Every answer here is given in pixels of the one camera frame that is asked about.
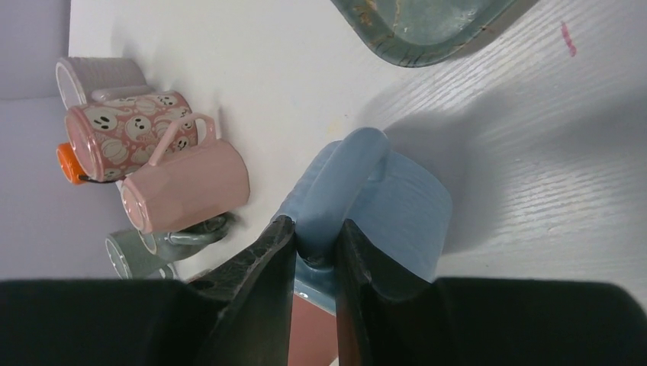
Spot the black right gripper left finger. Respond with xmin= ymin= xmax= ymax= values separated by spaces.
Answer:
xmin=1 ymin=216 xmax=296 ymax=365

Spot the light blue mug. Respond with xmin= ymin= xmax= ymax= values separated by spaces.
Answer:
xmin=276 ymin=127 xmax=452 ymax=314

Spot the teal floral tray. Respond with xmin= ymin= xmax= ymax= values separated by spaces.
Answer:
xmin=332 ymin=0 xmax=516 ymax=68

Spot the orange mug black handle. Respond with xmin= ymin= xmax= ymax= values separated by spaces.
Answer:
xmin=56 ymin=143 xmax=87 ymax=185

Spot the pink ghost pattern mug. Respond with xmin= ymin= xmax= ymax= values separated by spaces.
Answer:
xmin=64 ymin=91 xmax=192 ymax=183

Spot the salmon pink mug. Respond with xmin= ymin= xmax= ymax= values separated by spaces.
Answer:
xmin=288 ymin=294 xmax=338 ymax=366

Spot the light pink faceted mug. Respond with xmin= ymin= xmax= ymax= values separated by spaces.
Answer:
xmin=120 ymin=113 xmax=250 ymax=234

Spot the grey-blue glazed mug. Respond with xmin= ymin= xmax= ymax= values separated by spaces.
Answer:
xmin=105 ymin=213 xmax=237 ymax=280

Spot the mauve ribbed mug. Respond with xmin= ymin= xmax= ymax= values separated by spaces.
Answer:
xmin=55 ymin=56 xmax=153 ymax=109

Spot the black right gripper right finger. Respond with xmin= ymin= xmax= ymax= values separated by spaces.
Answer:
xmin=335 ymin=220 xmax=646 ymax=365

